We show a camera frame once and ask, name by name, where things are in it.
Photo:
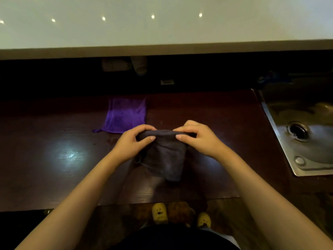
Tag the dark grey cloth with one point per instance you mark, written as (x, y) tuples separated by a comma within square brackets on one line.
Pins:
[(164, 154)]

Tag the person's right forearm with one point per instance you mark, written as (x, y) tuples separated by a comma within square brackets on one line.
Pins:
[(265, 203)]

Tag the stainless steel sink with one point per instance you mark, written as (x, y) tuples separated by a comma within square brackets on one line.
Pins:
[(317, 150)]

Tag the beige folded cloth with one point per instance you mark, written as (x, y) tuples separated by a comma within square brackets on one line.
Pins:
[(115, 64)]

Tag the person's right thumb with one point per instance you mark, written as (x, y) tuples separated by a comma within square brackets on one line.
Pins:
[(185, 138)]

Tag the person's left hand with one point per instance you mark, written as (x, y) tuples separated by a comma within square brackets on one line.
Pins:
[(126, 144)]

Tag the round sink drain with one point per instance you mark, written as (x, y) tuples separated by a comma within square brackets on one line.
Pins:
[(298, 131)]

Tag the grey hanging cloth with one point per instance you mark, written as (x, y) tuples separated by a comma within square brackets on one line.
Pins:
[(139, 65)]

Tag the purple cloth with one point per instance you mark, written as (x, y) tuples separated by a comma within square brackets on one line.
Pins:
[(124, 115)]

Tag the yellow slipper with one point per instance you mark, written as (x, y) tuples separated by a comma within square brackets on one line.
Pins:
[(159, 212), (204, 220)]

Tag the small round sink cap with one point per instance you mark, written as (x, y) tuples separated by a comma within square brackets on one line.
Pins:
[(299, 160)]

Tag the person's dark clothing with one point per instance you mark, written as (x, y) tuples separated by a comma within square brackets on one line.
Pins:
[(171, 238)]

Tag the person's right hand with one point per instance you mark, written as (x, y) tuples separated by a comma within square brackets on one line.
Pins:
[(205, 143)]

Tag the person's right middle finger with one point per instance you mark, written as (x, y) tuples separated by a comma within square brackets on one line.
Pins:
[(192, 123)]

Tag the person's left thumb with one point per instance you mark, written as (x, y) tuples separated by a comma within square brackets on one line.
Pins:
[(147, 141)]

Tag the person's left forearm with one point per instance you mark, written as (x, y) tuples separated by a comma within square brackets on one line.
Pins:
[(78, 203)]

